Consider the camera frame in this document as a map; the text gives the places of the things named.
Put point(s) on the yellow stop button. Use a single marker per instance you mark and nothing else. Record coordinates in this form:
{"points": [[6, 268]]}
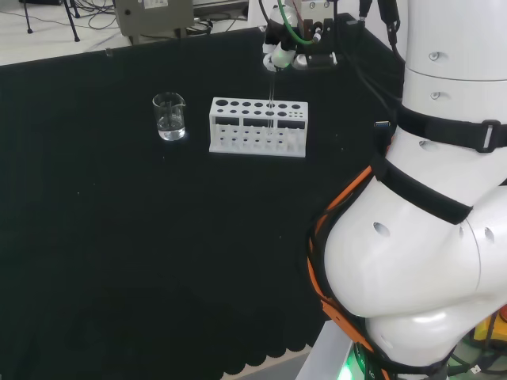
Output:
{"points": [[485, 330]]}

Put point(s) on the black bench cloth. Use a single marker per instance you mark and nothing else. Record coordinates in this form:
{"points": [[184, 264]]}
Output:
{"points": [[158, 237]]}

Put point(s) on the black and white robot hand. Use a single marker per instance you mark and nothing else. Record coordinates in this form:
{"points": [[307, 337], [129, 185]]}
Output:
{"points": [[317, 23]]}

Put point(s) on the clear glass beaker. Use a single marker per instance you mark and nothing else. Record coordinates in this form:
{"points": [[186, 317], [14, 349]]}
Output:
{"points": [[170, 126]]}

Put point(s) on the grey metal box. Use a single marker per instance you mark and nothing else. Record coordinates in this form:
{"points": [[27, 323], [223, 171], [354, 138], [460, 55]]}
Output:
{"points": [[158, 17]]}

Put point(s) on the clear glass rod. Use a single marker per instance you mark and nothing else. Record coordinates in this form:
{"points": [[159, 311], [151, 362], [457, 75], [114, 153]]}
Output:
{"points": [[271, 99]]}

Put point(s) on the clear tape strip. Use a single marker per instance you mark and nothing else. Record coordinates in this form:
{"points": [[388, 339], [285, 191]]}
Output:
{"points": [[107, 52]]}

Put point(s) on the white test tube rack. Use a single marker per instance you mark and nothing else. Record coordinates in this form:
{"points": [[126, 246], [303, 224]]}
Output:
{"points": [[257, 148]]}

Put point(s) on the black tripod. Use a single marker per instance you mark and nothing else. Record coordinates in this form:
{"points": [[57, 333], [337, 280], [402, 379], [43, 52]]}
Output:
{"points": [[73, 23]]}

